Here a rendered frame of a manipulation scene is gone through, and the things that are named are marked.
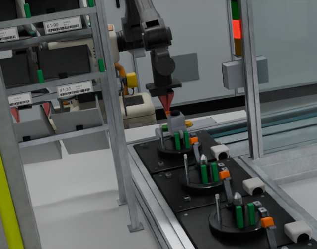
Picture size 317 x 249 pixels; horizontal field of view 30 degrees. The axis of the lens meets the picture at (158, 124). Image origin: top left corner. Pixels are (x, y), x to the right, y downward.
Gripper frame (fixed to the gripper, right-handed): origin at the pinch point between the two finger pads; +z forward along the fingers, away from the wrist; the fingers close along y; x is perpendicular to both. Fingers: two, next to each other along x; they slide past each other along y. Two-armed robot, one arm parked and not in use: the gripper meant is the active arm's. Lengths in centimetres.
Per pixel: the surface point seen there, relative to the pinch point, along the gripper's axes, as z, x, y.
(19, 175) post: -40, -120, -42
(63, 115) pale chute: -11.0, -17.7, -32.7
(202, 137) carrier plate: 9.6, -3.7, 9.6
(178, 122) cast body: -0.3, -12.2, 0.4
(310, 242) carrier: 9, -74, 11
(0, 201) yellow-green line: -38, -122, -44
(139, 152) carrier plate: 9.7, -5.0, -11.2
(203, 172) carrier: 4.0, -40.0, -1.5
